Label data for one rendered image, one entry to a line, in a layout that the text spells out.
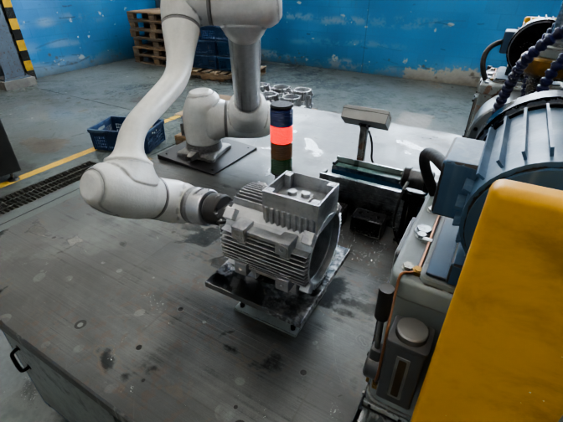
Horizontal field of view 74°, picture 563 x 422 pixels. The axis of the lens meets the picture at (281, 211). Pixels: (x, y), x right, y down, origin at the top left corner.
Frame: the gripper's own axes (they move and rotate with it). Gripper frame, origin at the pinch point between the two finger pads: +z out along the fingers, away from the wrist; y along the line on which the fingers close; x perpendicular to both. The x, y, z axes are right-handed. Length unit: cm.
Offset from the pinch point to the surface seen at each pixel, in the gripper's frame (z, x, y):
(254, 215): -4.5, -3.3, -4.7
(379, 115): -2, -2, 73
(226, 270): -13.5, 11.7, -6.9
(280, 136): -12.2, -11.0, 21.5
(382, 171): 3, 14, 60
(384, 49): -154, 41, 607
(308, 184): 3.7, -6.9, 4.6
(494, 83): 32, -7, 100
